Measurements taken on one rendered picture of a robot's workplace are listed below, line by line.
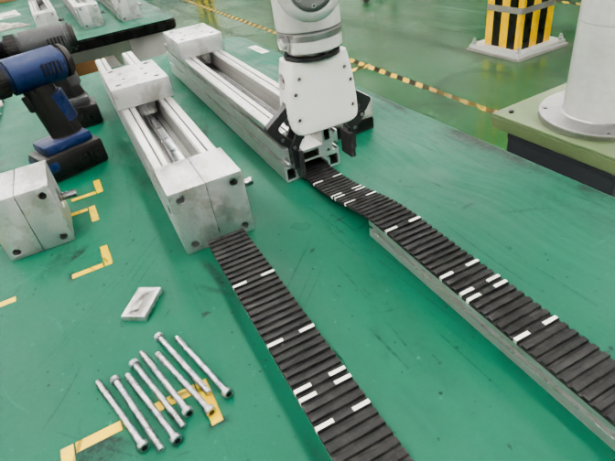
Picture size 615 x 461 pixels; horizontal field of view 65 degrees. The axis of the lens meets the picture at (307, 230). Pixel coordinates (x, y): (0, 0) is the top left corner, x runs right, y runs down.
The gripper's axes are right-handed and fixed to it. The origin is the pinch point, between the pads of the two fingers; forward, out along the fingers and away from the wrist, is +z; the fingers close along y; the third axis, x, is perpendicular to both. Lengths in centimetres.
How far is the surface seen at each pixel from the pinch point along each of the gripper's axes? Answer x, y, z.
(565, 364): -43.4, -0.9, 1.9
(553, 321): -39.6, 2.1, 1.9
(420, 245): -23.7, -0.4, 2.0
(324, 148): 5.2, 2.6, 1.7
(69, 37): 61, -28, -14
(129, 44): 179, -5, 13
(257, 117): 14.1, -4.6, -3.0
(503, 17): 206, 247, 58
